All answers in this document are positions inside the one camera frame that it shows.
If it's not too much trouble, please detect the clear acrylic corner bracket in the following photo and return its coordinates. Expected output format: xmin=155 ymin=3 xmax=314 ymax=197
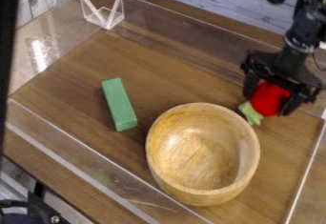
xmin=80 ymin=0 xmax=124 ymax=30

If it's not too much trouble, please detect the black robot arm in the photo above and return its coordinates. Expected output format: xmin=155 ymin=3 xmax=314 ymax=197
xmin=241 ymin=0 xmax=326 ymax=117

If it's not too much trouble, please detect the black clamp with cable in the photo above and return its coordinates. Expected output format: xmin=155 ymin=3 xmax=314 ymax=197
xmin=0 ymin=181 xmax=71 ymax=224

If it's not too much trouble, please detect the black vertical foreground post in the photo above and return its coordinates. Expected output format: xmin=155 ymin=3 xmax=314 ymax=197
xmin=0 ymin=0 xmax=19 ymax=168

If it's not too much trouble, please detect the green rectangular block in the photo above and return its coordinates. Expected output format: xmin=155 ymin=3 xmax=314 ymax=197
xmin=102 ymin=78 xmax=138 ymax=132

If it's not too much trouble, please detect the red plush strawberry toy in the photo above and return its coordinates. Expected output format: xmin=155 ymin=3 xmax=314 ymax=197
xmin=238 ymin=82 xmax=290 ymax=126

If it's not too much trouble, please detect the wooden bowl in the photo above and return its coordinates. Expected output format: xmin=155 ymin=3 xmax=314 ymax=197
xmin=146 ymin=103 xmax=261 ymax=206

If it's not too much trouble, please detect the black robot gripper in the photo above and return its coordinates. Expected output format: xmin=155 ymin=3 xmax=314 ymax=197
xmin=241 ymin=45 xmax=326 ymax=116

